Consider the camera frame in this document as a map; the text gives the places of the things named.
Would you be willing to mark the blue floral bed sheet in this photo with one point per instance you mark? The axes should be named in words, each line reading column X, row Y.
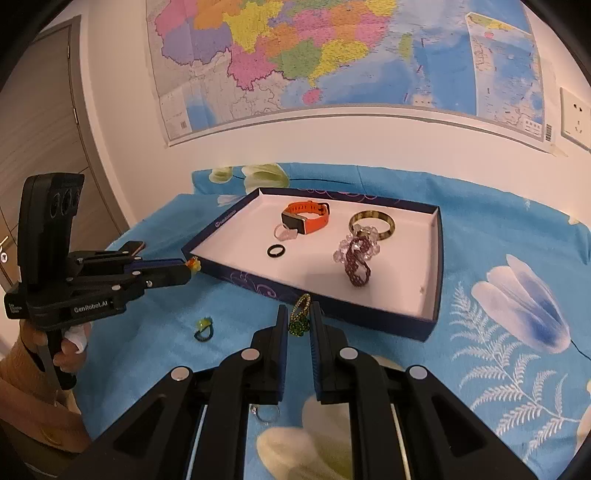
column 485, row 221

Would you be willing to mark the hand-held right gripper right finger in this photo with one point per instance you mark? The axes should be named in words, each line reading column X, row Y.
column 316, row 360

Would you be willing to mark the striped brown bangle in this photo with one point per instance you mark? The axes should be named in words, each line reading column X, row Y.
column 387, row 228

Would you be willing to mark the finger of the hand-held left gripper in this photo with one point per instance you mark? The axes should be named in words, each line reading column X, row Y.
column 161, row 276
column 106, row 259

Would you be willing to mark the dark blue box lid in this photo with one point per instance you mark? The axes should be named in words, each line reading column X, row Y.
column 258, row 240

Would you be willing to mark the dark smartphone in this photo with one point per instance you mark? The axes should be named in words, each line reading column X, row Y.
column 135, row 246

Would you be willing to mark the colourful wall map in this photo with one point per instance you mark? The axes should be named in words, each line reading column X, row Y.
column 323, row 46

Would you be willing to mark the brown wooden door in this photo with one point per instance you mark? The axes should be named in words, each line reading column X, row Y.
column 46, row 115

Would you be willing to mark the person's left hand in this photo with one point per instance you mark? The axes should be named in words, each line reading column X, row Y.
column 69, row 360

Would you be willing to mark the orange smart band watch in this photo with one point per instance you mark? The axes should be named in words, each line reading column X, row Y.
column 314, row 221

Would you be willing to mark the white wall socket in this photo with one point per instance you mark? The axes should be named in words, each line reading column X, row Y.
column 577, row 117

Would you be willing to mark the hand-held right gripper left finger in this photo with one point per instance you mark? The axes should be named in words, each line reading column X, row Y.
column 281, row 360

